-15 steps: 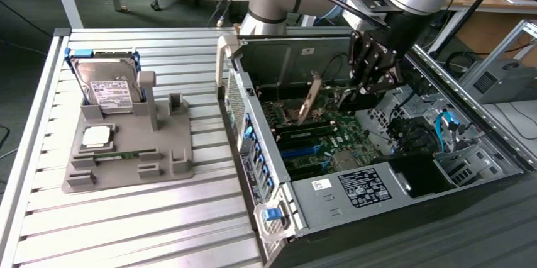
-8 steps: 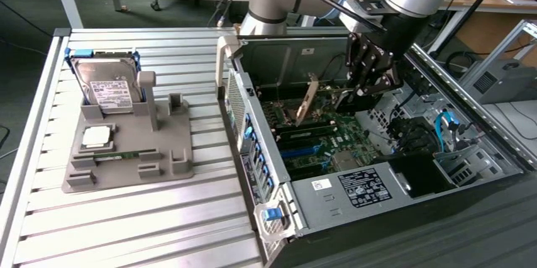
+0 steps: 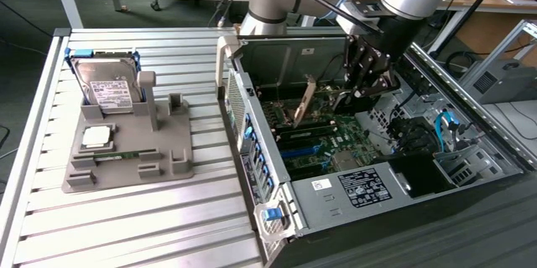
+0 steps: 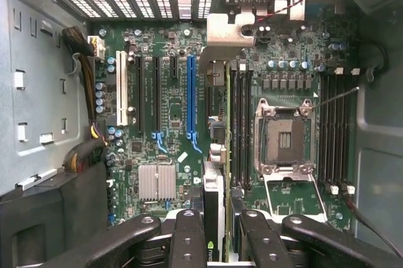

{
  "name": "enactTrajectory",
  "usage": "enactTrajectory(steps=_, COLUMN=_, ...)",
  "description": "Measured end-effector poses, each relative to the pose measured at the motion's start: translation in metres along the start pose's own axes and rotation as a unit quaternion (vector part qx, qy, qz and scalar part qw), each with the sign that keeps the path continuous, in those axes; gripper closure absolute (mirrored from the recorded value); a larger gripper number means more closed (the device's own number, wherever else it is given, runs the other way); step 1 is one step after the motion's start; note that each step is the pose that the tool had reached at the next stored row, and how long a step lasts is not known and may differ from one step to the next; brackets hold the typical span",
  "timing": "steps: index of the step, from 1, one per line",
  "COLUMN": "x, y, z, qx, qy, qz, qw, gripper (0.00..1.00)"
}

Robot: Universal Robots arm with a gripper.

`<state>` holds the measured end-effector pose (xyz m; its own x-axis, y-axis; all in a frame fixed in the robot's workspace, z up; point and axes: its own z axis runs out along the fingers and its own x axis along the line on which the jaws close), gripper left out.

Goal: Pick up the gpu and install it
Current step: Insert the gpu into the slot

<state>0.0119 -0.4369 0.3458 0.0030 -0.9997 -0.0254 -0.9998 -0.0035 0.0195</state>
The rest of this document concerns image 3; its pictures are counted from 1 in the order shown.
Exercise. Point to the grey metal disk bay bracket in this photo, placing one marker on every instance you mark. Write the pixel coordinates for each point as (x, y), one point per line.
(465, 167)

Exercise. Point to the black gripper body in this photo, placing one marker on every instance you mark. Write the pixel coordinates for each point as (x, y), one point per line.
(395, 38)

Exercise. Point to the blue expansion slot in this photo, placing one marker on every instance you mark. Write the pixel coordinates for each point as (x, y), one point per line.
(300, 151)

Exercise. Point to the green RAM stick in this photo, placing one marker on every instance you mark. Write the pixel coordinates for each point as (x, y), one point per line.
(117, 155)

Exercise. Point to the perforated metal disk bay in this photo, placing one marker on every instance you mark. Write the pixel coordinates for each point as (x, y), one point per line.
(377, 120)

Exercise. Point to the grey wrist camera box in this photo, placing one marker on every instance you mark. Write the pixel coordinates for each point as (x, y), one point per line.
(360, 18)

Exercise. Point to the grey computer tower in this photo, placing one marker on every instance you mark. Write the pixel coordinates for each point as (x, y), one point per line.
(508, 82)

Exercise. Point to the green motherboard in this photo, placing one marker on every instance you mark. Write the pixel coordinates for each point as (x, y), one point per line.
(352, 136)

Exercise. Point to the silver hard disk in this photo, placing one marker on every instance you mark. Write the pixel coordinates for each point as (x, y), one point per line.
(107, 88)

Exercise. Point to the graphics card with metal bracket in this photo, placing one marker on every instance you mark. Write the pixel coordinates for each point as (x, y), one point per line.
(305, 101)

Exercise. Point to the silver CPU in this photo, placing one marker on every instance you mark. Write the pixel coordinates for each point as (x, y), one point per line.
(97, 137)

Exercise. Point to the aluminium profile frame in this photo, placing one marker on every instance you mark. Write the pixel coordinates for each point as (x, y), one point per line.
(522, 32)

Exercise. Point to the black installed RAM stick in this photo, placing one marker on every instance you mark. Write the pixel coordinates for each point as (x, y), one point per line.
(307, 132)

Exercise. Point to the grey power supply unit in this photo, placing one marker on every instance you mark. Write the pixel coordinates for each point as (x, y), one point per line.
(331, 198)

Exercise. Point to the blue disk caddy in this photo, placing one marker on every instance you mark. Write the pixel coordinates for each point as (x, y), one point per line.
(84, 52)

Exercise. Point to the silver chipset heatsink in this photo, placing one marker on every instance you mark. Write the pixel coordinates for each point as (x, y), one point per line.
(347, 159)

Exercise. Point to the grey parts rack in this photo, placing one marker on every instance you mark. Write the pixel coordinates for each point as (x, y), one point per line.
(125, 173)

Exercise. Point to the CPU socket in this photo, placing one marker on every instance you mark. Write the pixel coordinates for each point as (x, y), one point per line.
(285, 112)

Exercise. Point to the blue case latch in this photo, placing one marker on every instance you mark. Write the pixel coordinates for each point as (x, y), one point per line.
(271, 214)

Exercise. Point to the open grey PC case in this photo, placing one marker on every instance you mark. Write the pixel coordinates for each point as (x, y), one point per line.
(268, 142)

